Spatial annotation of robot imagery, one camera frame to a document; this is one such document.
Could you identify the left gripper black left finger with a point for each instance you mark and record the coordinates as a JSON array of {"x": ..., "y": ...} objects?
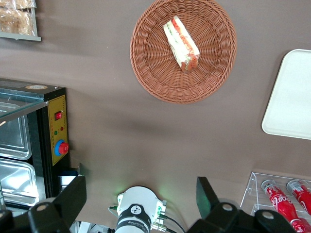
[{"x": 68, "y": 206}]

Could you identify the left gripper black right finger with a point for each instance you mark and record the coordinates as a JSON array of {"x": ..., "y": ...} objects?
[{"x": 209, "y": 206}]

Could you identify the triangle sandwich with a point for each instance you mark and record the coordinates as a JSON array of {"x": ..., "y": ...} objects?
[{"x": 181, "y": 43}]

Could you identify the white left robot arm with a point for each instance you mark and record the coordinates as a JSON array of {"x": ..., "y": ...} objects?
[{"x": 136, "y": 206}]

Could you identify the cream plastic serving tray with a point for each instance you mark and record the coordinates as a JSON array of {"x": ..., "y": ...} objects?
[{"x": 291, "y": 97}]

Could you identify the round brown wicker basket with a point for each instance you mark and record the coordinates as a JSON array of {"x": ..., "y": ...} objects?
[{"x": 150, "y": 72}]

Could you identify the clear acrylic bottle rack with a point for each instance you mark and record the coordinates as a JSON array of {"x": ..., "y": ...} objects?
[{"x": 252, "y": 191}]

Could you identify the steel food pan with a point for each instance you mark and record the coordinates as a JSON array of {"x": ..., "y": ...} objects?
[
  {"x": 12, "y": 136},
  {"x": 14, "y": 179}
]

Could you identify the red cola bottle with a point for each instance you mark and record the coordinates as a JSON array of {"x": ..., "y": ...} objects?
[
  {"x": 279, "y": 201},
  {"x": 301, "y": 194}
]

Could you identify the black food warmer display case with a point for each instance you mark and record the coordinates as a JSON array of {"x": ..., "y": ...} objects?
[{"x": 43, "y": 136}]

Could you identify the clear bag of pastry snacks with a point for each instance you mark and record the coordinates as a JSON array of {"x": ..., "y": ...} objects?
[
  {"x": 17, "y": 23},
  {"x": 22, "y": 3}
]

